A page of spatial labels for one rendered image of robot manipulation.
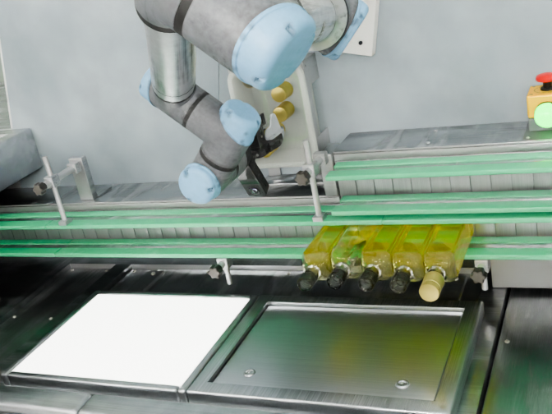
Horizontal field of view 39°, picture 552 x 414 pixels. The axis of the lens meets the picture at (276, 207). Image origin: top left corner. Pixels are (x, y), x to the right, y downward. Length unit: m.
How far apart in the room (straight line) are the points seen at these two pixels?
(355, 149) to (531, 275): 0.42
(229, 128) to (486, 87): 0.54
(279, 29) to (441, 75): 0.69
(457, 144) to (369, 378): 0.48
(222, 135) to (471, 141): 0.48
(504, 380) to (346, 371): 0.26
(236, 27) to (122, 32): 0.91
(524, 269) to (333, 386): 0.47
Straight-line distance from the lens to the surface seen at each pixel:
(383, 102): 1.64
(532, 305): 1.57
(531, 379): 1.37
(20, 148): 2.07
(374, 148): 1.55
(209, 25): 0.97
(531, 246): 1.51
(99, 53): 1.90
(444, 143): 1.52
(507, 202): 1.45
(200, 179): 1.37
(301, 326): 1.52
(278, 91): 1.63
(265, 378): 1.39
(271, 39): 0.95
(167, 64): 1.21
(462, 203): 1.47
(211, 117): 1.34
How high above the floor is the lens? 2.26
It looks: 56 degrees down
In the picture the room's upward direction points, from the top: 138 degrees counter-clockwise
